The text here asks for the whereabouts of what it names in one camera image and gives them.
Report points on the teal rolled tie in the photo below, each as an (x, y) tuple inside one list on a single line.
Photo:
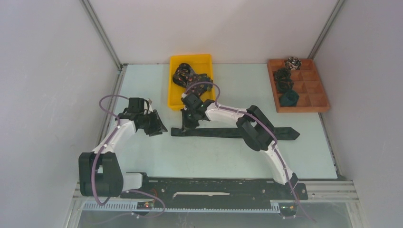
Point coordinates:
[(289, 99)]

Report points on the dark rolled tie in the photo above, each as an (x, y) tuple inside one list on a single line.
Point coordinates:
[(284, 85), (282, 74)]

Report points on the brown wooden compartment tray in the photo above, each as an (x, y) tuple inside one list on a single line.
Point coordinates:
[(307, 84)]

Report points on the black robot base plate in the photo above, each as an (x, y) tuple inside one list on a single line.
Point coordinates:
[(220, 194)]

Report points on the aluminium frame rail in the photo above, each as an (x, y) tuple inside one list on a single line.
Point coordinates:
[(317, 190)]

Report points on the yellow plastic bin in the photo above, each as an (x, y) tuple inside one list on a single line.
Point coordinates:
[(200, 63)]

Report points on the dark green floral tie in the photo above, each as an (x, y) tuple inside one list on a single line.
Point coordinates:
[(206, 82)]

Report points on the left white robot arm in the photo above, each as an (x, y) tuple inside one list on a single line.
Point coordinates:
[(100, 174)]

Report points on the floral paisley tie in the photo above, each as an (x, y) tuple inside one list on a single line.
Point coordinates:
[(185, 77)]

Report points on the dark rolled tie middle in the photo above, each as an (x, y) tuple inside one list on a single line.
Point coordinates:
[(284, 85)]

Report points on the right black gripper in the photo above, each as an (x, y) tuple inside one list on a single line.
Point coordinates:
[(187, 125)]

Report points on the dark rolled tie upper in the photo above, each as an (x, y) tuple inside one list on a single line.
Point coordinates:
[(282, 74)]

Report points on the white patterned rolled tie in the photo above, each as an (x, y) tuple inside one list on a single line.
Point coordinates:
[(293, 63)]

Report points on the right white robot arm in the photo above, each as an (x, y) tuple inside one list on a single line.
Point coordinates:
[(211, 119)]

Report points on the dark green leaf tie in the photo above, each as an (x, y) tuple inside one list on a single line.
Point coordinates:
[(281, 133)]

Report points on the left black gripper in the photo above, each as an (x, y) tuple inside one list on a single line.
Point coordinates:
[(158, 126)]

